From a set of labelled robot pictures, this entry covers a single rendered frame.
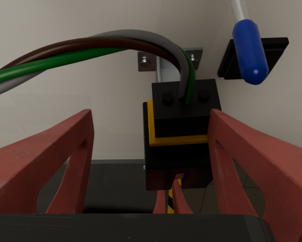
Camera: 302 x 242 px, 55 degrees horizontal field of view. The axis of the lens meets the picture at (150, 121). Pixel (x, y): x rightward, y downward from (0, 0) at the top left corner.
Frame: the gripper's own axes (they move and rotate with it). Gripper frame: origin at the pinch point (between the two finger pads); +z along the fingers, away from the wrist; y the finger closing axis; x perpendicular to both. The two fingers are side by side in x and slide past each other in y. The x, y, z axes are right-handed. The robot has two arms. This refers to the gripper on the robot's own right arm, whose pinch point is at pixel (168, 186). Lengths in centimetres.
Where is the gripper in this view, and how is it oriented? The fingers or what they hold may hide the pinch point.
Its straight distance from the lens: 29.7
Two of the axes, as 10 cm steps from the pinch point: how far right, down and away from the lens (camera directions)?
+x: -0.1, 5.6, 8.3
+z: -0.4, -8.3, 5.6
